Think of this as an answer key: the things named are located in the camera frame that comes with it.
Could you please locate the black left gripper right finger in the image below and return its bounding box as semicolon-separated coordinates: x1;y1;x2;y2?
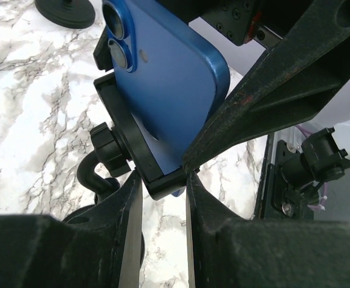
186;173;350;287

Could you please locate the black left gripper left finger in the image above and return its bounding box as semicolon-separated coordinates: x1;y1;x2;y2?
0;172;142;287

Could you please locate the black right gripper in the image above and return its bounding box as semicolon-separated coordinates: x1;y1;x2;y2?
158;0;350;172

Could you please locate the black round base clamp stand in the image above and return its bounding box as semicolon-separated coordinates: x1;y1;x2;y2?
60;29;199;271

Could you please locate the blue phone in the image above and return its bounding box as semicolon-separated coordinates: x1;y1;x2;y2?
101;0;231;197

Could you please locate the black clamp stand far right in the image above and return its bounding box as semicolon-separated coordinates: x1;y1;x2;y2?
34;0;95;29

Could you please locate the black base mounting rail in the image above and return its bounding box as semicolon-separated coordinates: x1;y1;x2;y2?
254;139;350;223

